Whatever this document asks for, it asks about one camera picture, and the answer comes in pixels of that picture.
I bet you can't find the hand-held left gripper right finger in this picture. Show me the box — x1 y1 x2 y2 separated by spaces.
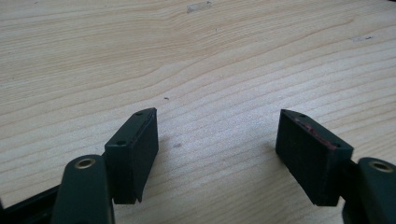
275 108 355 207

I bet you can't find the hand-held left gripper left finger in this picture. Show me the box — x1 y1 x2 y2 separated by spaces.
104 107 160 205

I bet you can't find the clear tape strip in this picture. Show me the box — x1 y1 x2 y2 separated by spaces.
186 1 214 14

